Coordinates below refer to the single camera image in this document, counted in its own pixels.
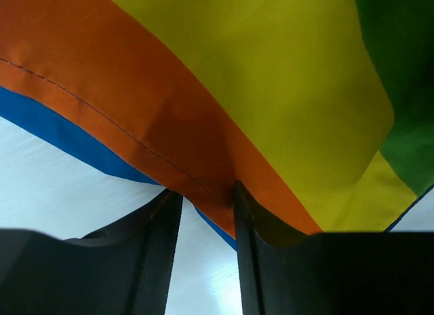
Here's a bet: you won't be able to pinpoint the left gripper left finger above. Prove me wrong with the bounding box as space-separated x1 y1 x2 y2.
1 190 182 314

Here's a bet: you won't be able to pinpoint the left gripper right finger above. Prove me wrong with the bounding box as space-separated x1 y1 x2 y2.
234 182 433 314

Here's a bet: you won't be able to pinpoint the rainbow striped shorts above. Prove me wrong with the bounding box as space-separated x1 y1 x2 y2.
1 0 433 244

